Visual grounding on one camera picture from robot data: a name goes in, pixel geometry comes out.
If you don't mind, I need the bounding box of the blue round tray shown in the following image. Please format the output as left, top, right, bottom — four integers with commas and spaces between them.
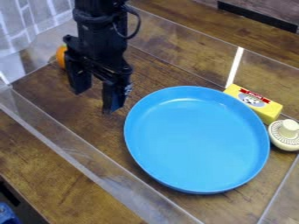
125, 86, 270, 194

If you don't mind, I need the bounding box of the white toy mushroom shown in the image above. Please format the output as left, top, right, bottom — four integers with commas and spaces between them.
268, 119, 299, 151

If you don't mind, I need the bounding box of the blue object at corner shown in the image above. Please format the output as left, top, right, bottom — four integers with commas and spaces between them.
0, 202, 22, 224

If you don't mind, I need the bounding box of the yellow butter box toy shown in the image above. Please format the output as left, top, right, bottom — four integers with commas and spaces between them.
225, 84, 284, 125

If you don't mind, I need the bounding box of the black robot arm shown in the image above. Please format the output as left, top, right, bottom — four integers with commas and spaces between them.
63, 0, 137, 114

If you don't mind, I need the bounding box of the black cable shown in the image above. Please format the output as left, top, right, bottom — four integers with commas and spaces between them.
113, 3, 143, 40

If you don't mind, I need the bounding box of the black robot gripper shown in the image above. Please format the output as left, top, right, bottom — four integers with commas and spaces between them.
63, 17, 133, 114

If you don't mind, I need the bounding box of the clear acrylic enclosure wall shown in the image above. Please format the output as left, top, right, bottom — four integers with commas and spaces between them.
0, 14, 299, 224

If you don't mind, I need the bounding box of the orange ball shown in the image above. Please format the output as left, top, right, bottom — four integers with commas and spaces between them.
57, 45, 67, 69

